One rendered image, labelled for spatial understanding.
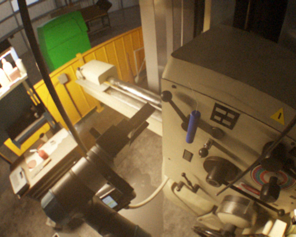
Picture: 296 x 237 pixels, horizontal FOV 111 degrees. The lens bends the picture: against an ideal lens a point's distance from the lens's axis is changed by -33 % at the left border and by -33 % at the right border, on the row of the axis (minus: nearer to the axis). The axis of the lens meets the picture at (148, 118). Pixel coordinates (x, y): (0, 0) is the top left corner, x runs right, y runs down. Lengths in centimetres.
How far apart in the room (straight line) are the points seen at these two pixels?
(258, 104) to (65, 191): 47
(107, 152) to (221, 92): 30
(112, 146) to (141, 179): 197
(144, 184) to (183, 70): 193
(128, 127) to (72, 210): 20
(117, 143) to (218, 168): 41
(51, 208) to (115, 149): 18
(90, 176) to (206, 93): 34
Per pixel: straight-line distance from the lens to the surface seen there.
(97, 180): 31
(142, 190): 219
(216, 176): 57
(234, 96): 41
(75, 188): 31
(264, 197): 52
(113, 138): 29
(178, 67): 45
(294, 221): 88
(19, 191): 176
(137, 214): 214
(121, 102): 138
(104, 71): 146
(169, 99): 43
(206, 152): 48
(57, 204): 32
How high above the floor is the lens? 212
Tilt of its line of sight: 49 degrees down
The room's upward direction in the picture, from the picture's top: 7 degrees counter-clockwise
